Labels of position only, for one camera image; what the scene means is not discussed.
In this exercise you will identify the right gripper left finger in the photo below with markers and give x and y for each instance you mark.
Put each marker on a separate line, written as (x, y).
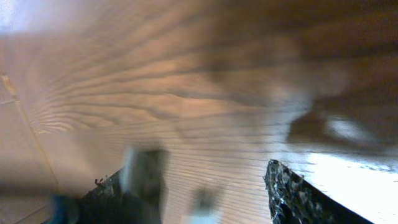
(132, 195)

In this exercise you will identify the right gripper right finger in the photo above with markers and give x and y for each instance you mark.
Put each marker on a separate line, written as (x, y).
(293, 200)

